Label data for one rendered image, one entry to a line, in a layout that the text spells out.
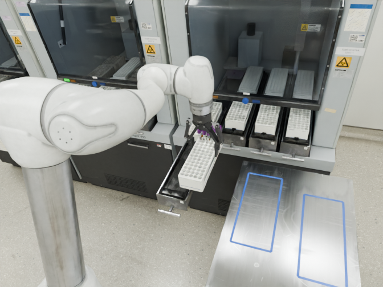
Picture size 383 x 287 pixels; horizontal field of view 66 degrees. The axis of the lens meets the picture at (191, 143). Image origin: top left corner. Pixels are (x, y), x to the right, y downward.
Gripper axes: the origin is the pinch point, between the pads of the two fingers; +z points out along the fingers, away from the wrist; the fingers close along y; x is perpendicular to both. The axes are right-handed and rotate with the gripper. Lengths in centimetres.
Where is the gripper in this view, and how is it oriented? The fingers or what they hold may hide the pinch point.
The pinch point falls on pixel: (204, 148)
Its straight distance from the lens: 127.0
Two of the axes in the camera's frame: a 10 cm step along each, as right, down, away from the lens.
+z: 0.9, 7.5, 6.5
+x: 3.5, -6.4, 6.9
